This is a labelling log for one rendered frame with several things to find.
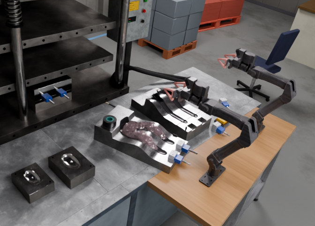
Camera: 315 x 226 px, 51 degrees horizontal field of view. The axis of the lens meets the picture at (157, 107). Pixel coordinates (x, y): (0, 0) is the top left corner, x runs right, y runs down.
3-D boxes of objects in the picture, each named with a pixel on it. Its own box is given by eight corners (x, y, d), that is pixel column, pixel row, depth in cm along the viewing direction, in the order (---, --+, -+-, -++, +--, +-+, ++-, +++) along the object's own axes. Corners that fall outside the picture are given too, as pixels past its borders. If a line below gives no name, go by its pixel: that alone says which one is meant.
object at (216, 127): (230, 137, 218) (233, 131, 215) (226, 140, 215) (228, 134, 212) (215, 127, 225) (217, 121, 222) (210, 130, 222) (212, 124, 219)
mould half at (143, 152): (186, 148, 203) (190, 134, 197) (168, 174, 183) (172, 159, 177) (116, 118, 218) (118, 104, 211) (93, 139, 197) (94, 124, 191)
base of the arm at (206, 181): (201, 170, 178) (212, 177, 175) (219, 153, 192) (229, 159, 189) (198, 180, 182) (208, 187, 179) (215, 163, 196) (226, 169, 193)
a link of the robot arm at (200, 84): (191, 84, 167) (211, 94, 161) (200, 79, 173) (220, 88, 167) (187, 103, 173) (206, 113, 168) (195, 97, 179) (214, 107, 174)
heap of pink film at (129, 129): (168, 136, 200) (170, 126, 196) (155, 153, 187) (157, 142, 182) (131, 120, 208) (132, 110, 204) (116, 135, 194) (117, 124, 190)
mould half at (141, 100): (208, 127, 224) (213, 111, 216) (184, 143, 207) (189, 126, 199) (155, 94, 249) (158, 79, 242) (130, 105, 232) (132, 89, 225)
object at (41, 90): (71, 100, 230) (71, 78, 220) (35, 113, 212) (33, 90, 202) (33, 70, 255) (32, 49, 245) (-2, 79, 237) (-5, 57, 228)
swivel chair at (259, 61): (274, 94, 445) (301, 28, 393) (265, 111, 405) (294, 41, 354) (236, 80, 462) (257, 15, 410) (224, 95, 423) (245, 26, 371)
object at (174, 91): (162, 84, 176) (176, 92, 171) (170, 80, 181) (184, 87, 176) (160, 95, 179) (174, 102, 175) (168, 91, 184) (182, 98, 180)
